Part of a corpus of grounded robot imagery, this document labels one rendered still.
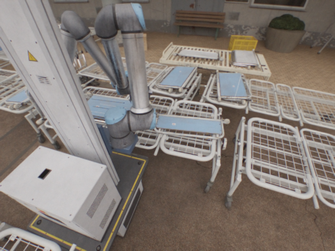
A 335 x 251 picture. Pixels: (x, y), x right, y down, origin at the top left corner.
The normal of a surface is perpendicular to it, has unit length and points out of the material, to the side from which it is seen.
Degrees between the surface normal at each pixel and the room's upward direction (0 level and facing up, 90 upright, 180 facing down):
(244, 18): 90
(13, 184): 0
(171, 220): 0
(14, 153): 0
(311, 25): 90
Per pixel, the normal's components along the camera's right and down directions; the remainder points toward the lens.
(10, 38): -0.28, 0.66
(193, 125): 0.00, -0.71
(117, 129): 0.14, 0.68
